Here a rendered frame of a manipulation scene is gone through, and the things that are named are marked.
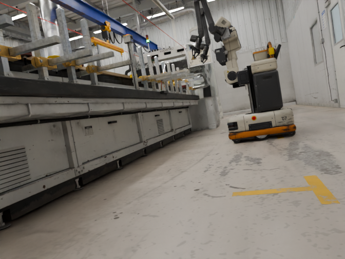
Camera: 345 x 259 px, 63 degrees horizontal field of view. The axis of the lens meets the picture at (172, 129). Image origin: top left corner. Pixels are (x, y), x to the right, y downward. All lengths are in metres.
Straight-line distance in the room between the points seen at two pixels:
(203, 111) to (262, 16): 7.23
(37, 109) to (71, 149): 0.57
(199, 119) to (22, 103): 4.60
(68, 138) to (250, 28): 10.76
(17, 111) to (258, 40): 11.15
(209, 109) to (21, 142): 4.31
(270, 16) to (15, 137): 11.36
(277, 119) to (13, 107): 2.35
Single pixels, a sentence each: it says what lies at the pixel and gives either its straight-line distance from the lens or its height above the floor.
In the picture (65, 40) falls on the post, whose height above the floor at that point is 0.97.
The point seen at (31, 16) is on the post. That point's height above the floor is 1.04.
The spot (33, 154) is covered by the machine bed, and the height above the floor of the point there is 0.32.
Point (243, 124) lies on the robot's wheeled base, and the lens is 2.99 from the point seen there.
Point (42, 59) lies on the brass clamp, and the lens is 1.65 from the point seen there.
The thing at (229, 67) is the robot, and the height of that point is 0.82.
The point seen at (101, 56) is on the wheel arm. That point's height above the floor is 0.83.
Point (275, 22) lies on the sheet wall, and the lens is 12.28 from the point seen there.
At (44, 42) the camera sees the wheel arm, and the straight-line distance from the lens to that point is 1.38.
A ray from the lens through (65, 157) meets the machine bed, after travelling 2.06.
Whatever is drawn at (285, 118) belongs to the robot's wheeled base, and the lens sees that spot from 3.01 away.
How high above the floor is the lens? 0.42
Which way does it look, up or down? 3 degrees down
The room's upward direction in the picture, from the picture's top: 10 degrees counter-clockwise
